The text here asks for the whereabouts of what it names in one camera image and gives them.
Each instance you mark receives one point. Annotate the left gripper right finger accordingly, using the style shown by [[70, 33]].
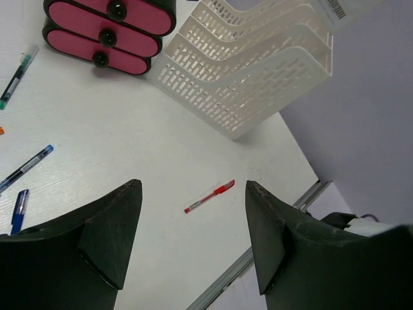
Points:
[[286, 245]]

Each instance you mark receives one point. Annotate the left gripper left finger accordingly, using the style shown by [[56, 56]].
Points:
[[107, 231]]

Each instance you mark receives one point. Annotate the red pen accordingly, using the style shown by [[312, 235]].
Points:
[[216, 192]]

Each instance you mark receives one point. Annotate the black pink drawer organizer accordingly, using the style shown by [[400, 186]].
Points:
[[123, 35]]

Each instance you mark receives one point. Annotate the spiral notebook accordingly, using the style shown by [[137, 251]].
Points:
[[337, 14]]

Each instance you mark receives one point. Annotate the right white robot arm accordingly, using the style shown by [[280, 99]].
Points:
[[364, 225]]

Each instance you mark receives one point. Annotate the blue capped pen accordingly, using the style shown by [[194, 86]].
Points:
[[19, 211]]

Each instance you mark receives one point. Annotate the blue clear pen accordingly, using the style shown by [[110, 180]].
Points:
[[32, 162]]

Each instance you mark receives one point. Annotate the white plastic file rack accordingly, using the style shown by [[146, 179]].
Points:
[[234, 69]]

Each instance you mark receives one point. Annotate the green pen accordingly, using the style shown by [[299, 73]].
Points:
[[25, 62]]

